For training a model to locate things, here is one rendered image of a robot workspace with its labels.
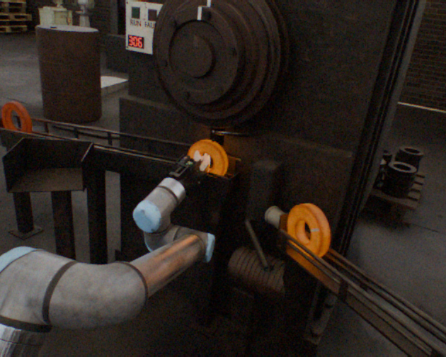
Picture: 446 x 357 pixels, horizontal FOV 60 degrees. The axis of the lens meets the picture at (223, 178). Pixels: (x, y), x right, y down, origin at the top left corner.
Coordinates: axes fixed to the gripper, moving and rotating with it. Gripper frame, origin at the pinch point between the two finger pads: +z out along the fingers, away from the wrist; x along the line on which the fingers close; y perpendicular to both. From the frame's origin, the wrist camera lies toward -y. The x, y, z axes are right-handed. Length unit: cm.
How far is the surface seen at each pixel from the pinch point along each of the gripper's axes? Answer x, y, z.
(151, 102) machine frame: 33.4, 8.9, 13.1
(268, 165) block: -24.5, 5.6, -0.1
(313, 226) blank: -47, 6, -20
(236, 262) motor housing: -25.0, -16.6, -25.2
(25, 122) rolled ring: 100, -8, -4
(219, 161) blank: -5.6, 1.3, -0.6
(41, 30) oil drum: 262, -32, 134
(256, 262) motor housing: -30.9, -16.1, -22.6
